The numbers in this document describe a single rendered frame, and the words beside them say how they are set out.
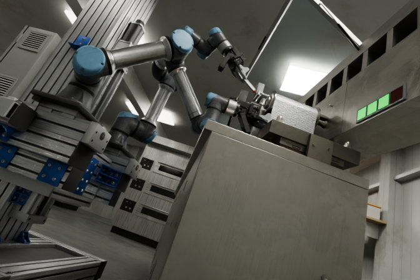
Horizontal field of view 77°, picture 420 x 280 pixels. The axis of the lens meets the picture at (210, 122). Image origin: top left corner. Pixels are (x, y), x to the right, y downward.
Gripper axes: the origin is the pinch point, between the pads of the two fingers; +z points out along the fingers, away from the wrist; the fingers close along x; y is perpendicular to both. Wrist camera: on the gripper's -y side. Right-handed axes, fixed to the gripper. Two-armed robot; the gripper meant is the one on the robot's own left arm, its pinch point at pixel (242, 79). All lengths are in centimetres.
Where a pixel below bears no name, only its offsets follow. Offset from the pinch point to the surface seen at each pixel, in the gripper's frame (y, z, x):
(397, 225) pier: 231, 234, 255
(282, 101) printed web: 7.5, 22.7, -8.1
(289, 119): 4.3, 32.4, -8.1
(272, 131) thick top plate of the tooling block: -18.4, 34.9, -27.8
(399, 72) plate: 28, 42, -50
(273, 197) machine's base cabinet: -36, 55, -34
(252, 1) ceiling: 117, -107, 89
